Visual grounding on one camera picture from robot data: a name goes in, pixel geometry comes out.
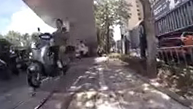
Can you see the orange vehicle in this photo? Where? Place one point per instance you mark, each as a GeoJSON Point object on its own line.
{"type": "Point", "coordinates": [190, 40]}

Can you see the leafy tree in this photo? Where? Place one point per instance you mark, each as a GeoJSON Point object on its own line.
{"type": "Point", "coordinates": [109, 16]}

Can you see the grey asphalt road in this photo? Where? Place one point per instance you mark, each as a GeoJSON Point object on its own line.
{"type": "Point", "coordinates": [4, 95]}

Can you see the row of trees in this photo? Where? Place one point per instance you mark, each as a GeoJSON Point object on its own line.
{"type": "Point", "coordinates": [12, 37]}

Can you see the tall beige building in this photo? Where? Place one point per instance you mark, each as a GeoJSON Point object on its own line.
{"type": "Point", "coordinates": [132, 10]}

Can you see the person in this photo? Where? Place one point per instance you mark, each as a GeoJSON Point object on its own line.
{"type": "Point", "coordinates": [60, 40]}
{"type": "Point", "coordinates": [82, 48]}

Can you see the grey paved pavement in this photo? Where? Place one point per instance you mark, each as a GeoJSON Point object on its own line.
{"type": "Point", "coordinates": [101, 93]}

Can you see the planting strip with bushes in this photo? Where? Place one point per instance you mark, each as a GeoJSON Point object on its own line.
{"type": "Point", "coordinates": [173, 77]}

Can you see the row of parked scooters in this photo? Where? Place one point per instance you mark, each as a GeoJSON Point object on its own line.
{"type": "Point", "coordinates": [1, 59]}

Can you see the metal railing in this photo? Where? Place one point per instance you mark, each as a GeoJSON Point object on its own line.
{"type": "Point", "coordinates": [181, 54]}

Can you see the building with dark grille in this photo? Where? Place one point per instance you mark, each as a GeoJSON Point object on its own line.
{"type": "Point", "coordinates": [181, 9]}

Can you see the silver motor scooter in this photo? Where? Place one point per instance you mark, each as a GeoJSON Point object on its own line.
{"type": "Point", "coordinates": [41, 60]}

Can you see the concrete overpass with pillar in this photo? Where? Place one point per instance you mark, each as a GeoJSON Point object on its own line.
{"type": "Point", "coordinates": [71, 16]}

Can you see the tree trunk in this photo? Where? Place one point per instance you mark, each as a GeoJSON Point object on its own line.
{"type": "Point", "coordinates": [149, 36]}

